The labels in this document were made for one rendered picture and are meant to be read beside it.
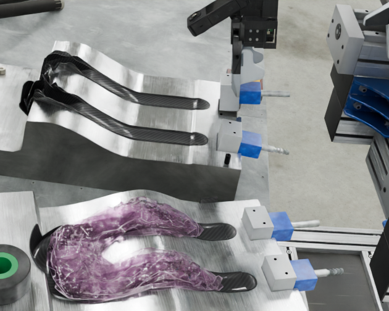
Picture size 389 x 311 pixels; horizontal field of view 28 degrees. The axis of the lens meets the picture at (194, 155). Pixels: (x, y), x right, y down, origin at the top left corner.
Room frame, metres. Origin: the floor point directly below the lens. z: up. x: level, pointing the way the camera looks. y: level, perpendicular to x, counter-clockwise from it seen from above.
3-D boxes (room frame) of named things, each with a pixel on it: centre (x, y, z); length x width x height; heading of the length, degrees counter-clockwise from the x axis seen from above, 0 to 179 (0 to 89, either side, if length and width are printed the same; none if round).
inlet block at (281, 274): (0.85, -0.21, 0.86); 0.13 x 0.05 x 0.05; 111
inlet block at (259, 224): (0.95, -0.17, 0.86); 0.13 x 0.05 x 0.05; 111
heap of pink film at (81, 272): (0.80, 0.06, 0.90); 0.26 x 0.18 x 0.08; 111
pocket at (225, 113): (1.21, -0.05, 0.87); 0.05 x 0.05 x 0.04; 4
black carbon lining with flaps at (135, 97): (1.14, 0.16, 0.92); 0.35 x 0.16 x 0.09; 94
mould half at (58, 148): (1.15, 0.17, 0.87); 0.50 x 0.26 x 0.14; 94
